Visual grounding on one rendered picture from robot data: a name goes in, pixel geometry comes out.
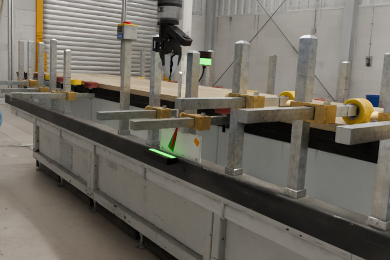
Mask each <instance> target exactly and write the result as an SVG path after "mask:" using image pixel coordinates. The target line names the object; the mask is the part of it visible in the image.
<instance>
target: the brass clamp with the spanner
mask: <svg viewBox="0 0 390 260"><path fill-rule="evenodd" d="M179 116H181V117H182V118H185V117H190V118H194V126H193V127H187V128H191V129H196V130H199V131H205V130H210V125H211V117H210V116H206V117H202V116H201V114H186V113H184V112H182V113H180V115H179Z"/></svg>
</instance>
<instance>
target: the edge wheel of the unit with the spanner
mask: <svg viewBox="0 0 390 260"><path fill-rule="evenodd" d="M230 109H231V108H225V109H215V113H218V114H222V115H223V116H224V117H228V114H230ZM225 128H226V126H225V124H223V125H222V132H225Z"/></svg>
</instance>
